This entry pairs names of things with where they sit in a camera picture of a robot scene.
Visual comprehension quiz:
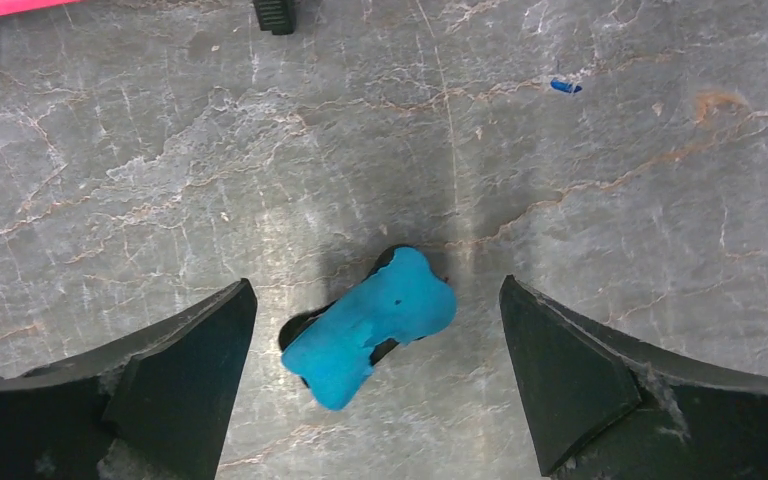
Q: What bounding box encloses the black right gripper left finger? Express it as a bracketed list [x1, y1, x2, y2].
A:
[0, 279, 257, 479]

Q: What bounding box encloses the blue marker cap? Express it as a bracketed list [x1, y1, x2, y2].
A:
[549, 78, 583, 94]

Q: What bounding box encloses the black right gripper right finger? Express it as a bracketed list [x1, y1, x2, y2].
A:
[499, 276, 768, 479]

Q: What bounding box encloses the blue whiteboard eraser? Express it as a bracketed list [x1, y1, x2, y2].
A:
[278, 244, 457, 411]

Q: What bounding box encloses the black whiteboard foot clip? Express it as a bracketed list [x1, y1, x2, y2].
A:
[252, 0, 296, 36]

